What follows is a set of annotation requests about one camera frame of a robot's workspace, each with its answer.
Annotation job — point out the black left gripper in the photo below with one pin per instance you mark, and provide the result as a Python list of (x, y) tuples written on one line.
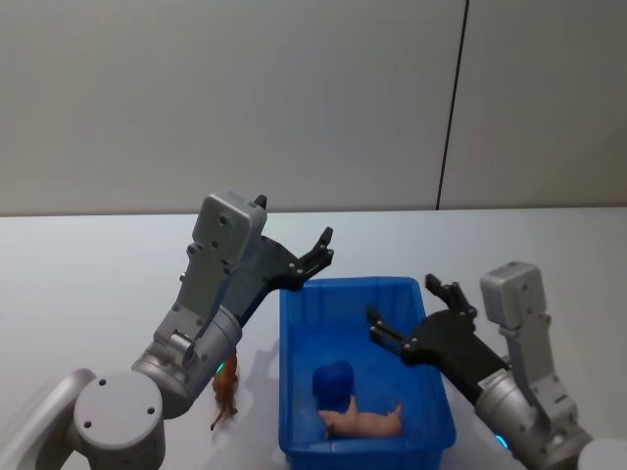
[(264, 267)]

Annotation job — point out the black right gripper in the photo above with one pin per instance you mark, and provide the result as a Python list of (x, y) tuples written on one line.
[(455, 347)]

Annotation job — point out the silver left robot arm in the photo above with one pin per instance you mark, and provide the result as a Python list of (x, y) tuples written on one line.
[(117, 416)]

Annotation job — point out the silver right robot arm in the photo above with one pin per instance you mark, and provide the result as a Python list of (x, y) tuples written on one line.
[(529, 391)]

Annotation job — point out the blue plastic bin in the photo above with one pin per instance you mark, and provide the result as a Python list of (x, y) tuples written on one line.
[(362, 333)]

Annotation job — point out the blue toy figure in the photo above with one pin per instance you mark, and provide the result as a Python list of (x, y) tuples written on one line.
[(333, 384)]

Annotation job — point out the pink toy pig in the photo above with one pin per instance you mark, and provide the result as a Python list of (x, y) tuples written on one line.
[(365, 421)]

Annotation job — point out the brown toy dinosaur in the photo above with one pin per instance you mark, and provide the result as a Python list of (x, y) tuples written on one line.
[(226, 387)]

